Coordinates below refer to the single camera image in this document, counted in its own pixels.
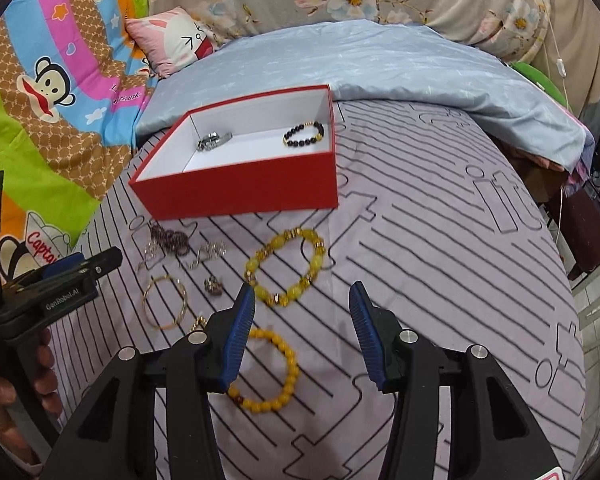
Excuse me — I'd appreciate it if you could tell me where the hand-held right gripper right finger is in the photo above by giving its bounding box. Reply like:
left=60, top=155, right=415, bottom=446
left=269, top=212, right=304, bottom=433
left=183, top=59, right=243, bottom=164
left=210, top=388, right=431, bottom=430
left=348, top=281, right=564, bottom=480

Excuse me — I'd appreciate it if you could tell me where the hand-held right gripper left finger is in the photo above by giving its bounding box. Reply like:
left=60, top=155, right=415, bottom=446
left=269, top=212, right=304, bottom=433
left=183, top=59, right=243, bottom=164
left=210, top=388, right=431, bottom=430
left=40, top=282, right=257, bottom=480

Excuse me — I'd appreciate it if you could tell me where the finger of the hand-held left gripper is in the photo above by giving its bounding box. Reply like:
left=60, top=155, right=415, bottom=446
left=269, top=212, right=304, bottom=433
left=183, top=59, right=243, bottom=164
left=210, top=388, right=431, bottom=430
left=2, top=253, right=87, bottom=292
left=55, top=247, right=124, bottom=286

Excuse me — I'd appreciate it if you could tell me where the silver crown pendant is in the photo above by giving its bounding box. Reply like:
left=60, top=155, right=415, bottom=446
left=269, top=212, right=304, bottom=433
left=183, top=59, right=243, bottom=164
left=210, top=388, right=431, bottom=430
left=186, top=239, right=228, bottom=270
left=138, top=239, right=169, bottom=272

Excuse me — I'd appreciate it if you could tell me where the amber bead bracelet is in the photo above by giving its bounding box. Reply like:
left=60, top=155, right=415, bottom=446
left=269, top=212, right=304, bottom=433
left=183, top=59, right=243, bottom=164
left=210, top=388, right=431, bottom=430
left=227, top=327, right=300, bottom=414

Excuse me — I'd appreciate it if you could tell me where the thin gold bangle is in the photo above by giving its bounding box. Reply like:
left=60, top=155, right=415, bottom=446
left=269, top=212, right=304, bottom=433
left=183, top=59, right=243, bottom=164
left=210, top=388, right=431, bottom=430
left=143, top=275, right=189, bottom=331

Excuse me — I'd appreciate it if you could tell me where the purple bead bracelet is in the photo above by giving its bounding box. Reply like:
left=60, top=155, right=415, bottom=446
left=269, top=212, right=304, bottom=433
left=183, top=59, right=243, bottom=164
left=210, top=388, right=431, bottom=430
left=149, top=224, right=191, bottom=261

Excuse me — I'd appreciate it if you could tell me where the pale yellow bead bracelet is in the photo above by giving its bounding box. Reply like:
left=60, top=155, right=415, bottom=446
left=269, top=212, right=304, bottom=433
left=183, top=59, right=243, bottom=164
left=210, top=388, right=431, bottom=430
left=243, top=228, right=328, bottom=308

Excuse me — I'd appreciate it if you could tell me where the red cardboard box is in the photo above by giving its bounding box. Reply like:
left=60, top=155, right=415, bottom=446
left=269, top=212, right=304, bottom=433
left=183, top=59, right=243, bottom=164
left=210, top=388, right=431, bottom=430
left=128, top=85, right=340, bottom=222

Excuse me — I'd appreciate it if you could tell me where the cartoon monkey blanket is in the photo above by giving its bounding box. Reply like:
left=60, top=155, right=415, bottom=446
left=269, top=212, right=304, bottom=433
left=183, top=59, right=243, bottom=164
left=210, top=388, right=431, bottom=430
left=0, top=0, right=157, bottom=281

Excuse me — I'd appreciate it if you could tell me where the silver wristwatch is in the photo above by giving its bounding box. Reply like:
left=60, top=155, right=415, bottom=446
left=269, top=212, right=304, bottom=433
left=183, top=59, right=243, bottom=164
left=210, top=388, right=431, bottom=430
left=196, top=130, right=234, bottom=152

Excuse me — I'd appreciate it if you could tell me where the pink rabbit pillow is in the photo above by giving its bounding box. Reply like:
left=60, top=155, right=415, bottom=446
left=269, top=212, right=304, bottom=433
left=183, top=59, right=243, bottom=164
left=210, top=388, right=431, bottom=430
left=124, top=7, right=219, bottom=79

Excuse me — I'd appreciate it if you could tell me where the dark brown furniture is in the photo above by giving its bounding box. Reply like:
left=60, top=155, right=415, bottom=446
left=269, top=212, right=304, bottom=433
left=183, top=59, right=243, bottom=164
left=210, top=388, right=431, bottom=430
left=561, top=184, right=600, bottom=281

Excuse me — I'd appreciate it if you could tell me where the light blue quilt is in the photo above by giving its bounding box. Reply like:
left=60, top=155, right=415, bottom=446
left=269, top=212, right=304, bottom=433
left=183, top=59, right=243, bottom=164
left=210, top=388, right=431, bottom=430
left=134, top=18, right=594, bottom=171

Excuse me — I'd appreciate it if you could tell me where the green plastic object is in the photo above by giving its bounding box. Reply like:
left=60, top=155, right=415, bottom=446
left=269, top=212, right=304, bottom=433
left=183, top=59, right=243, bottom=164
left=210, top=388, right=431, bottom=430
left=510, top=60, right=569, bottom=107

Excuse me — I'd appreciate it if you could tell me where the dark bead bracelet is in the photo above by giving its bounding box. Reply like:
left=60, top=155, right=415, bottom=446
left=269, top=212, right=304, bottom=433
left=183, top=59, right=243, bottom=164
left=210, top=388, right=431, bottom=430
left=281, top=120, right=325, bottom=150

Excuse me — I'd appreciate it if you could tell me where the white cable with switch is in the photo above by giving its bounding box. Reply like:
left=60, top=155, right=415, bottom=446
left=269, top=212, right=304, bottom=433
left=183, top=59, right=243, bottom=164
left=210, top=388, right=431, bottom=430
left=544, top=0, right=582, bottom=117

